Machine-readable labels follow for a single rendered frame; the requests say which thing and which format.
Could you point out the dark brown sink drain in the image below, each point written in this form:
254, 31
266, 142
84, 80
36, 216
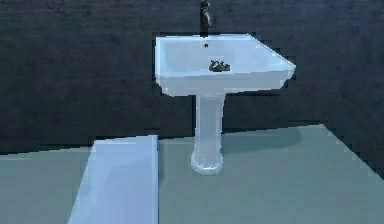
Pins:
219, 66

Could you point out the dark metal faucet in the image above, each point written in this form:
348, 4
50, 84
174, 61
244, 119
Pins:
205, 16

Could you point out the white pedestal sink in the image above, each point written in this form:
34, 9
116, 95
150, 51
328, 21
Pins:
206, 83

